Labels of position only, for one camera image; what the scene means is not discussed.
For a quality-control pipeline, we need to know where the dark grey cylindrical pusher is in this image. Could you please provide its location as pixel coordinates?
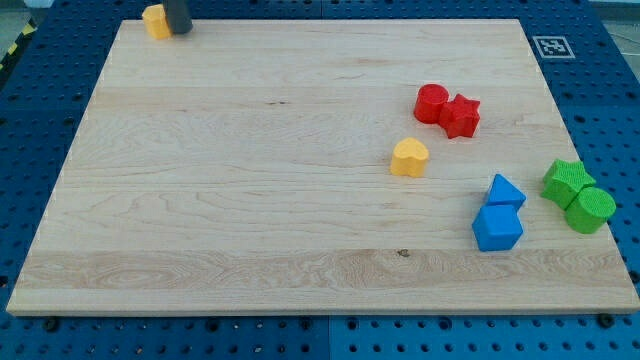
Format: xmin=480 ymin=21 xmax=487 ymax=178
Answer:
xmin=162 ymin=0 xmax=193 ymax=35

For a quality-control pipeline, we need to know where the light wooden board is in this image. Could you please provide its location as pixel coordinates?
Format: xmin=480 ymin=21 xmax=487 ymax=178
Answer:
xmin=7 ymin=19 xmax=639 ymax=316

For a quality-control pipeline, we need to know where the yellow heart block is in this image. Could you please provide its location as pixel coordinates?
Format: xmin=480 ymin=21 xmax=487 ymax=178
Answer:
xmin=390 ymin=137 xmax=430 ymax=178

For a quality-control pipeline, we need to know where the yellow hexagon block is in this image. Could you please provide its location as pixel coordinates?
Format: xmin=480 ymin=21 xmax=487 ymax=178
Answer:
xmin=142 ymin=4 xmax=172 ymax=40

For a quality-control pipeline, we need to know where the black and yellow hazard tape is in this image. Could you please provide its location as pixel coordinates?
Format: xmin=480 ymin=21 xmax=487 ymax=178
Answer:
xmin=1 ymin=18 xmax=37 ymax=73

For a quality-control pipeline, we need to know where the red cylinder block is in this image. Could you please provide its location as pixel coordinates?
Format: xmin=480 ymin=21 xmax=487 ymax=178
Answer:
xmin=413 ymin=83 xmax=449 ymax=124

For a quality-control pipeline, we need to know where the red star block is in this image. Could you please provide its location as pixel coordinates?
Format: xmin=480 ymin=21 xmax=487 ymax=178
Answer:
xmin=438 ymin=94 xmax=480 ymax=139

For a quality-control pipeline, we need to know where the blue triangle block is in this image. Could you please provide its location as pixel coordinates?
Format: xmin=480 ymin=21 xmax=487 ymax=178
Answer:
xmin=485 ymin=174 xmax=527 ymax=211

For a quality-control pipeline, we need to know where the white fiducial marker tag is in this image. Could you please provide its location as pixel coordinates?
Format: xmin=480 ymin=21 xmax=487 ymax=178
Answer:
xmin=532 ymin=35 xmax=575 ymax=59

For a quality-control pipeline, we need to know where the blue cube block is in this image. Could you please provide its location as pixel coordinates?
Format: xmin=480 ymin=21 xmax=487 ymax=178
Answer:
xmin=472 ymin=205 xmax=524 ymax=252

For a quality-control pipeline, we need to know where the green star block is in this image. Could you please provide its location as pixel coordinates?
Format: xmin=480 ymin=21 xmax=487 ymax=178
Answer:
xmin=541 ymin=159 xmax=596 ymax=210

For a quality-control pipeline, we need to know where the green cylinder block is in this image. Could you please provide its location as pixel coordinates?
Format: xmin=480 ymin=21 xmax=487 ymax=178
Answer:
xmin=565 ymin=187 xmax=616 ymax=234

